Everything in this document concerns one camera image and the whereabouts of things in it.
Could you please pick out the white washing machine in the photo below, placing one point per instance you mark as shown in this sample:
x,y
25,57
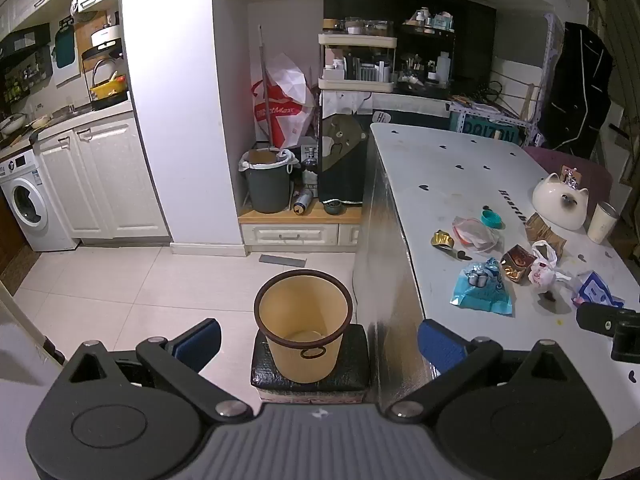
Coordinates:
x,y
30,205

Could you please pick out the white kitchen appliance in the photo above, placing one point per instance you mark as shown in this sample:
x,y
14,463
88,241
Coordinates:
x,y
106,37

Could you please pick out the grey trash can white liner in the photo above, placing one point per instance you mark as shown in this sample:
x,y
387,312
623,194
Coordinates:
x,y
267,187

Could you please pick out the white cat figurine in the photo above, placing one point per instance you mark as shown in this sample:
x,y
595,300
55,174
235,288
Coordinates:
x,y
555,202

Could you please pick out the white storage shelf organizer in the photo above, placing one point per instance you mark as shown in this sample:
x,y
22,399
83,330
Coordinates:
x,y
357,60

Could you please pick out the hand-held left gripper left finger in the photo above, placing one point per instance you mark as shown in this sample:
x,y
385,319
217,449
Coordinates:
x,y
199,345

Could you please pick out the brown paper bag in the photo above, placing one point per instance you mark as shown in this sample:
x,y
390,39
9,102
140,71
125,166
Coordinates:
x,y
542,232

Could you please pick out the small framed ornament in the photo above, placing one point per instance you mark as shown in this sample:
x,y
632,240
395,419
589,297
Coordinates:
x,y
571,176

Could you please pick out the white plastic bag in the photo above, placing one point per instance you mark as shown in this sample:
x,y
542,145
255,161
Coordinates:
x,y
542,272

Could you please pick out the wooden platform with drawers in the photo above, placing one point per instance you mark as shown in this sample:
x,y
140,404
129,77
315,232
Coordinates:
x,y
295,232

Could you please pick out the dark bowl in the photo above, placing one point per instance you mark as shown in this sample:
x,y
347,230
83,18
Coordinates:
x,y
333,206

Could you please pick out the black jacket white piping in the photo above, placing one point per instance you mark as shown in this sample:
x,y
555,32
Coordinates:
x,y
577,90

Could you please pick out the teal lettered box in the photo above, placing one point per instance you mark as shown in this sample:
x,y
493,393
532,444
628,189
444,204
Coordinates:
x,y
490,130

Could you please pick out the teal cutting board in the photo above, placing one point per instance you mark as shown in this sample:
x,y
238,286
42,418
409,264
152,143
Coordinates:
x,y
64,50

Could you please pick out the black shelf with bottles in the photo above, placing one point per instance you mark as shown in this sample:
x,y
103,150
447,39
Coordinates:
x,y
425,45

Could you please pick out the beige trash bin brown rim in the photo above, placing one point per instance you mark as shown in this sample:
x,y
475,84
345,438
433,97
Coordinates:
x,y
300,355

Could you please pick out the teal round lid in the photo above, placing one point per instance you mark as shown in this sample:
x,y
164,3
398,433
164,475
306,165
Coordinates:
x,y
491,218

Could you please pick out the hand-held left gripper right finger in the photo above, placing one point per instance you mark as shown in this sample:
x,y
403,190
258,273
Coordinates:
x,y
440,347

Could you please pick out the purple chair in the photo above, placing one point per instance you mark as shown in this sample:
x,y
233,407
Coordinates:
x,y
555,162

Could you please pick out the blue white wrapper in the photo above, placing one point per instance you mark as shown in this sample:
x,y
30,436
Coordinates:
x,y
597,290

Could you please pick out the red gold snack packet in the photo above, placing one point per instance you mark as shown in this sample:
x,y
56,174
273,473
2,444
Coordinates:
x,y
517,265

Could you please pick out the metal spray can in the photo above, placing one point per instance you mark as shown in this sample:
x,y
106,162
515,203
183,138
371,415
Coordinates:
x,y
302,202

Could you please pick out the clear plastic bag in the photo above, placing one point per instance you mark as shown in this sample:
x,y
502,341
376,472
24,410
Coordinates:
x,y
475,235

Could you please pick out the white kitchen base cabinet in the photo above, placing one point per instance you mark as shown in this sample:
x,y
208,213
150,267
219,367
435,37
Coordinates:
x,y
110,180

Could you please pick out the gold foil wrapper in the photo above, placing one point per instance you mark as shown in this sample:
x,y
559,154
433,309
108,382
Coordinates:
x,y
443,240

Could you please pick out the black padded stool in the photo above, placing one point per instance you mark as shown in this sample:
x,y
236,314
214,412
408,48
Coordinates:
x,y
357,360

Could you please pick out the dark glass bottle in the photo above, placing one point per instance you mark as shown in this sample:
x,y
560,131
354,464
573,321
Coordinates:
x,y
310,170

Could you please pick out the yellow pot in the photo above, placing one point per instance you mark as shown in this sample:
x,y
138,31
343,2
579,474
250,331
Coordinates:
x,y
107,90

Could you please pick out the white cup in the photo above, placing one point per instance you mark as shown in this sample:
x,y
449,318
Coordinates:
x,y
601,222

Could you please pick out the red white shopping bag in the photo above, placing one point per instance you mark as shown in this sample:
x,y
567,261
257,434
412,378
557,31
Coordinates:
x,y
282,110

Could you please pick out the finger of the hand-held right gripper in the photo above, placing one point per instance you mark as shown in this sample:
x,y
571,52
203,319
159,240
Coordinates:
x,y
595,317

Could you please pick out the flat grey pad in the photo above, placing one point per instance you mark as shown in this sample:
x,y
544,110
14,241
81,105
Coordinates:
x,y
281,260

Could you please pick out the frying pan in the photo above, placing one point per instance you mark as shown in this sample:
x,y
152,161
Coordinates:
x,y
12,122

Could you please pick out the blue snack packet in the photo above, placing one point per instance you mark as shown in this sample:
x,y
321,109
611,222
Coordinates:
x,y
482,287

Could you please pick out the white plastic bottle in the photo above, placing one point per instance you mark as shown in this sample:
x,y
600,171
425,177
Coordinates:
x,y
443,70

